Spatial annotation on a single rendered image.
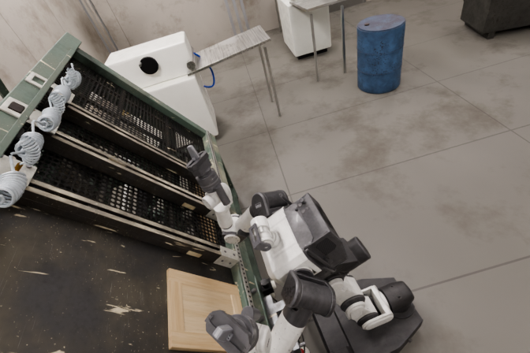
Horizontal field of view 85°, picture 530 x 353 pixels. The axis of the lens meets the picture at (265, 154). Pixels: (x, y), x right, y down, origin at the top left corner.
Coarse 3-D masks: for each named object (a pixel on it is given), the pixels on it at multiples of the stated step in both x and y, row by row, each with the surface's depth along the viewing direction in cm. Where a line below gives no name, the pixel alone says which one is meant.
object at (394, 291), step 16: (384, 288) 183; (400, 288) 179; (336, 304) 198; (400, 304) 176; (320, 320) 191; (336, 320) 189; (352, 320) 189; (400, 320) 183; (416, 320) 181; (320, 336) 195; (336, 336) 182; (352, 336) 182; (368, 336) 180; (384, 336) 178; (400, 336) 177; (336, 352) 174; (352, 352) 174; (368, 352) 174; (384, 352) 173
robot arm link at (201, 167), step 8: (200, 152) 124; (192, 160) 120; (200, 160) 118; (208, 160) 123; (192, 168) 115; (200, 168) 118; (208, 168) 122; (200, 176) 121; (208, 176) 120; (216, 176) 123; (200, 184) 122; (208, 184) 121
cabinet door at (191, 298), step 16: (176, 272) 125; (176, 288) 119; (192, 288) 126; (208, 288) 132; (224, 288) 139; (176, 304) 113; (192, 304) 120; (208, 304) 126; (224, 304) 133; (240, 304) 140; (176, 320) 109; (192, 320) 114; (176, 336) 104; (192, 336) 109; (208, 336) 114; (224, 352) 116
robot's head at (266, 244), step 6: (252, 228) 104; (252, 234) 103; (258, 234) 101; (252, 240) 101; (258, 240) 99; (264, 240) 100; (270, 240) 101; (258, 246) 99; (264, 246) 100; (270, 246) 101
